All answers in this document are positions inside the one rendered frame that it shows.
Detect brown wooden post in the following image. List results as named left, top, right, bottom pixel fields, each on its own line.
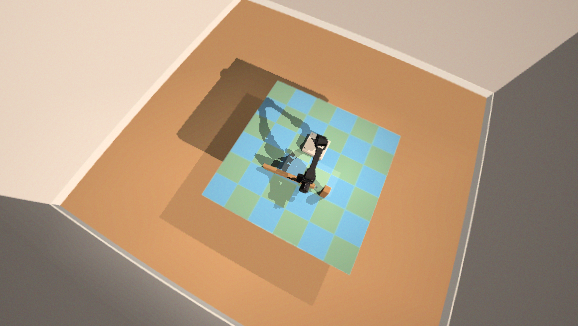
left=319, top=185, right=332, bottom=198

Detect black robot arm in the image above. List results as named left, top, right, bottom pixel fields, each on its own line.
left=296, top=134, right=328, bottom=192

